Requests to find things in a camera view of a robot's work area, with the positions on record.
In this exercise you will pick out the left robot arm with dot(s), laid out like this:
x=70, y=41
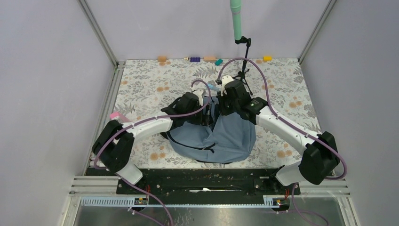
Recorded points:
x=113, y=147

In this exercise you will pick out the pink transparent pencil case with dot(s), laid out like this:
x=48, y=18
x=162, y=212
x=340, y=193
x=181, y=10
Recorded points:
x=119, y=117

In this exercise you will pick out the aluminium frame rail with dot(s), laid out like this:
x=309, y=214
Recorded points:
x=113, y=77
x=323, y=18

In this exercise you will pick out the light blue glue tube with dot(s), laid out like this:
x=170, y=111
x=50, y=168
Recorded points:
x=213, y=87

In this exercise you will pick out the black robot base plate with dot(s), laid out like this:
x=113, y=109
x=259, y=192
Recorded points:
x=213, y=186

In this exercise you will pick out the teal toy block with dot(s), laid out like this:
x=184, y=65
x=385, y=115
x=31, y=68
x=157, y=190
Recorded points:
x=218, y=62

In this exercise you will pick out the blue grey backpack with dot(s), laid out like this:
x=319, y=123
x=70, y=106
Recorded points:
x=230, y=139

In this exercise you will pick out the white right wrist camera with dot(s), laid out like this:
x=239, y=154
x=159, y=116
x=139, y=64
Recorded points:
x=223, y=81

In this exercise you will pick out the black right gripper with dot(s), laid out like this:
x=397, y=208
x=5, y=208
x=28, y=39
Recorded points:
x=223, y=111

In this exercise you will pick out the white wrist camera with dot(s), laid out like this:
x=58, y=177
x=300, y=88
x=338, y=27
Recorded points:
x=223, y=81
x=200, y=94

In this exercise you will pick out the aluminium frame rail left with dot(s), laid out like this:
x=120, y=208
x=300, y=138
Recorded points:
x=113, y=77

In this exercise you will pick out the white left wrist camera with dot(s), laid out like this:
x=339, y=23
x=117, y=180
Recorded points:
x=200, y=94

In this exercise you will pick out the long tan wooden block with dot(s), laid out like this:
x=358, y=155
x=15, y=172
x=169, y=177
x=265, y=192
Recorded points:
x=209, y=59

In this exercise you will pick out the small tan wooden block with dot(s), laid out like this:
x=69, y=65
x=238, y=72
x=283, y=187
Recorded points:
x=162, y=58

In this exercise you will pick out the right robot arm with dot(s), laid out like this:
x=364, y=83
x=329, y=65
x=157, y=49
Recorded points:
x=317, y=150

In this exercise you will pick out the black mini tripod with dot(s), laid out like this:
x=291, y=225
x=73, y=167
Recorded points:
x=242, y=74

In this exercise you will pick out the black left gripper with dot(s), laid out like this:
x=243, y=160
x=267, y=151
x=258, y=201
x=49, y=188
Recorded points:
x=203, y=119

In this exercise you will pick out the mint green microphone handle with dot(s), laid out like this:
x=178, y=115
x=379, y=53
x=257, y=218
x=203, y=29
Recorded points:
x=235, y=6

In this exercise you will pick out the aluminium frame rail right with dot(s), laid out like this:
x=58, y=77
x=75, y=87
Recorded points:
x=323, y=18

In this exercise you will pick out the purple toy brick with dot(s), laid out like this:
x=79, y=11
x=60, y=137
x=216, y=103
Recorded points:
x=195, y=59

